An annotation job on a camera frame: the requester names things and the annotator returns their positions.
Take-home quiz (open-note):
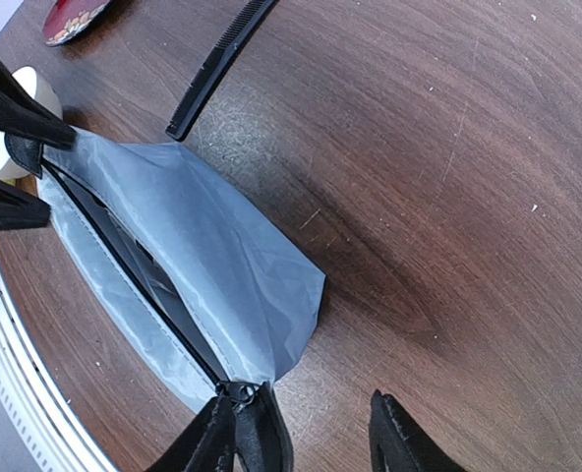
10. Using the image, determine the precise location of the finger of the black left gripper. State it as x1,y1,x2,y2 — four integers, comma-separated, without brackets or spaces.
0,60,77,150
0,181,51,231

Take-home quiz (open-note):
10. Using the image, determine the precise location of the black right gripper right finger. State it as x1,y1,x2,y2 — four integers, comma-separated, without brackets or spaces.
369,389,466,472

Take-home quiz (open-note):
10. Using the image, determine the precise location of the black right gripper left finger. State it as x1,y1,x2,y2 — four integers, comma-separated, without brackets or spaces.
147,394,236,472

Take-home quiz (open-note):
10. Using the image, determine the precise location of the grey zip pouch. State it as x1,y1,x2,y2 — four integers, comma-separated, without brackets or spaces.
4,128,329,472

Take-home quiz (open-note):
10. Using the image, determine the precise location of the black comb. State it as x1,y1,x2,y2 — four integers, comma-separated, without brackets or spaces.
165,0,278,142

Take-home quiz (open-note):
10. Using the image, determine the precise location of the white ceramic bowl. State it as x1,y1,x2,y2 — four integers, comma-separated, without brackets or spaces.
0,66,63,181

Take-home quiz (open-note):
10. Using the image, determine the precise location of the red floral plate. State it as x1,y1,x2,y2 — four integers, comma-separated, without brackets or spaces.
42,0,112,47

